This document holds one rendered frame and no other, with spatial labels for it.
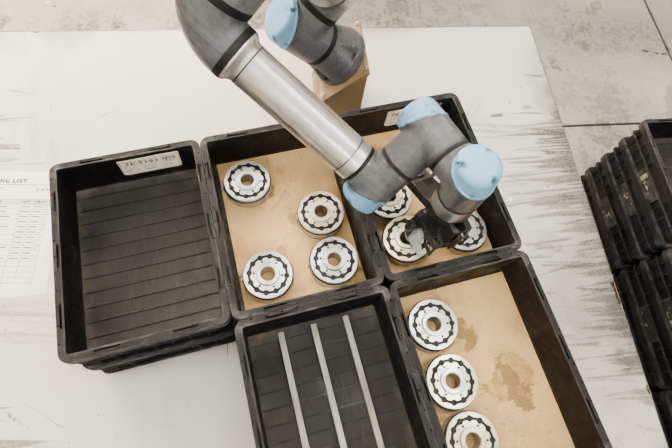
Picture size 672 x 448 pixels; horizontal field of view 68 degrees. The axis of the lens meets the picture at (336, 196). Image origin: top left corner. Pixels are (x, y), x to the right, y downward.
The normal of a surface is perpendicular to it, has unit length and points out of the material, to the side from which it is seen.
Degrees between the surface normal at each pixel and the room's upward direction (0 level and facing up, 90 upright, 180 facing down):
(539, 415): 0
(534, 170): 0
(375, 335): 0
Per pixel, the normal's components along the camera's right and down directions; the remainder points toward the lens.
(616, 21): 0.08, -0.42
